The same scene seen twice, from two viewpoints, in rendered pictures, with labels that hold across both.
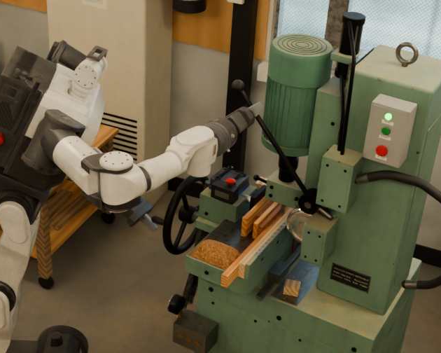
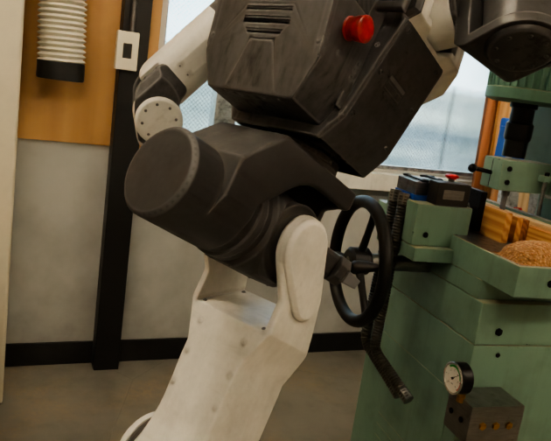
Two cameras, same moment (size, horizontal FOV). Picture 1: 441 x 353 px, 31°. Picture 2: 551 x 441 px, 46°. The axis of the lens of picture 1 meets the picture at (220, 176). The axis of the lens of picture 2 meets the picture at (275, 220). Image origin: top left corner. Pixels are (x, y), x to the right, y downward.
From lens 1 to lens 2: 2.20 m
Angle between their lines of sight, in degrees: 47
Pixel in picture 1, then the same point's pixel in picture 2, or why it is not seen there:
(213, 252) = (548, 249)
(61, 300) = not seen: outside the picture
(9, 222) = (305, 266)
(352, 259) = not seen: outside the picture
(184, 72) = (30, 183)
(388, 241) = not seen: outside the picture
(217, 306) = (503, 358)
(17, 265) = (268, 390)
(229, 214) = (460, 225)
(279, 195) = (518, 179)
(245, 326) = (540, 372)
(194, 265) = (532, 278)
